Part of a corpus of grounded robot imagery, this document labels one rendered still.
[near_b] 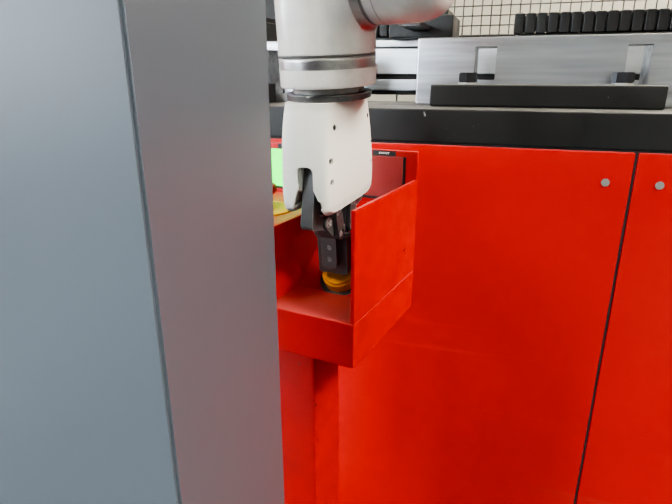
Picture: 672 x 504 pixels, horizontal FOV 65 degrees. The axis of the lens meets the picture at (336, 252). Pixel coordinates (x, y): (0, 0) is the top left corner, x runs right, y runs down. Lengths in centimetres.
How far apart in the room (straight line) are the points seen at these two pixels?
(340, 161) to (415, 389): 50
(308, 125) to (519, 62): 46
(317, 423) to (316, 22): 42
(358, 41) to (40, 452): 35
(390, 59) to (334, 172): 70
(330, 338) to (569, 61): 54
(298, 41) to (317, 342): 26
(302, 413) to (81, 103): 49
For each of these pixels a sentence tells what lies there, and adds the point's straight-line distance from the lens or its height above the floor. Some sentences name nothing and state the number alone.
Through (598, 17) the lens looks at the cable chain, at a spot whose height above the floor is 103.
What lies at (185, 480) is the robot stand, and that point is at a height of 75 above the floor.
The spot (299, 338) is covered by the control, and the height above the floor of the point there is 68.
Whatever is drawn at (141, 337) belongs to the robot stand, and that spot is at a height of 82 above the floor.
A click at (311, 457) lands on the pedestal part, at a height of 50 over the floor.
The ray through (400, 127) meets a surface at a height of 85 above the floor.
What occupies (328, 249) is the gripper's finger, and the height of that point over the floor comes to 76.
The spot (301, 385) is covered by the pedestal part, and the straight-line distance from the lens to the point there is 61.
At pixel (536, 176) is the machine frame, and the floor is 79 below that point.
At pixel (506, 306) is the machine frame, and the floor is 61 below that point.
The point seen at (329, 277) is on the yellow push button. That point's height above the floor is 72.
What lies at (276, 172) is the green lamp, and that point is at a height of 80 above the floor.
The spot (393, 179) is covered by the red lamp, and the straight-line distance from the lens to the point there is 59.
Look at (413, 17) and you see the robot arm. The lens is 43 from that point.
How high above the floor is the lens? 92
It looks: 18 degrees down
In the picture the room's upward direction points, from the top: straight up
